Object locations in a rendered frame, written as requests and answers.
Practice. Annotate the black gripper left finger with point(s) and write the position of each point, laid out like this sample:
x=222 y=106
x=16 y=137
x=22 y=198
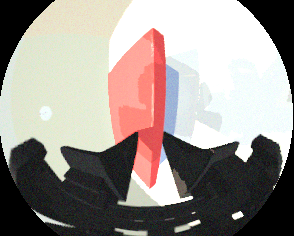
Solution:
x=114 y=164

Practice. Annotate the red lid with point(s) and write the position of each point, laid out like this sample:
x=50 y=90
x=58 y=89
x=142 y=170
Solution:
x=137 y=90

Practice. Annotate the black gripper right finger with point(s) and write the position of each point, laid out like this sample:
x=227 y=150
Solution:
x=189 y=163

